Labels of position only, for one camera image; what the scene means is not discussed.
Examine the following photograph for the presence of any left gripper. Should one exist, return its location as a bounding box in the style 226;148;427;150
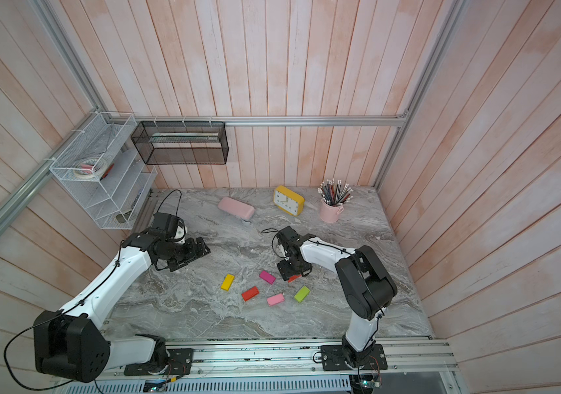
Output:
159;236;212;271

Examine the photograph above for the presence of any red block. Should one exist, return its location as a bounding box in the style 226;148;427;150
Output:
241;287;259;302
287;274;302;283

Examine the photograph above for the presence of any magenta block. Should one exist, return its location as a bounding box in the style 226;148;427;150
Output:
259;270;277;285

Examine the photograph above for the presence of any pink block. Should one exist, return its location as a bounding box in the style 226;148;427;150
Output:
267;294;285;306

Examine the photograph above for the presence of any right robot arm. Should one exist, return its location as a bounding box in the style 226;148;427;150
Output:
272;227;398;371

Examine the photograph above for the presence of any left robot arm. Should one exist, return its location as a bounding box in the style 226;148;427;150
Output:
34;213;211;383

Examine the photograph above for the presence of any green block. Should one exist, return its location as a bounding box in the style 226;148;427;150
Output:
295;287;311;303

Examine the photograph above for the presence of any yellow block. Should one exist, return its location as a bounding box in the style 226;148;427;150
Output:
221;274;235;292

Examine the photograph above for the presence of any pink pencil case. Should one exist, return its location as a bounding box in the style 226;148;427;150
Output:
218;197;255;221

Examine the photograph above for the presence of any pink pencil cup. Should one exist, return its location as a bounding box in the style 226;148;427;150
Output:
319;200;344;223

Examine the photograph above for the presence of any yellow alarm clock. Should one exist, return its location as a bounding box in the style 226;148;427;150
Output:
273;186;305;217

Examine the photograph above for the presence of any tape roll on shelf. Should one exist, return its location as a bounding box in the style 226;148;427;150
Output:
72;157;107;180

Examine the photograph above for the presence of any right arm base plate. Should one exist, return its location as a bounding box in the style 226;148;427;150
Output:
320;343;388;372

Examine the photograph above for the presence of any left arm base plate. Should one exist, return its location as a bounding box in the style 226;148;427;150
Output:
124;348;193;377

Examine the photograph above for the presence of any black mesh wall basket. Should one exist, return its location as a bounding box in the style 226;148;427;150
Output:
131;120;230;165

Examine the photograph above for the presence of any white wire shelf rack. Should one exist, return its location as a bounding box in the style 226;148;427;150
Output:
50;112;157;231

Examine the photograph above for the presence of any aluminium front rail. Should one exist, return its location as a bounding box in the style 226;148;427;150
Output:
51;337;460;383

